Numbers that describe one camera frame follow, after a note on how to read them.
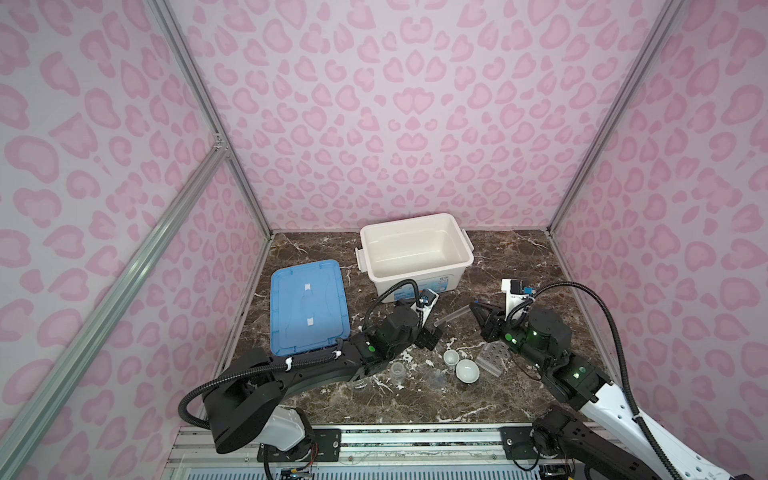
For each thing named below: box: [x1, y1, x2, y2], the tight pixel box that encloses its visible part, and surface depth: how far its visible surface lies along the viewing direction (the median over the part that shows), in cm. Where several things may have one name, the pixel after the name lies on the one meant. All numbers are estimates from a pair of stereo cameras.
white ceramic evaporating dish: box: [455, 359, 480, 384], surface depth 86 cm
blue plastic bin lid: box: [270, 259, 350, 357], surface depth 103 cm
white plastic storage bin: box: [355, 213, 474, 302], surface depth 103 cm
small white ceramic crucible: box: [443, 349, 460, 366], surface depth 87 cm
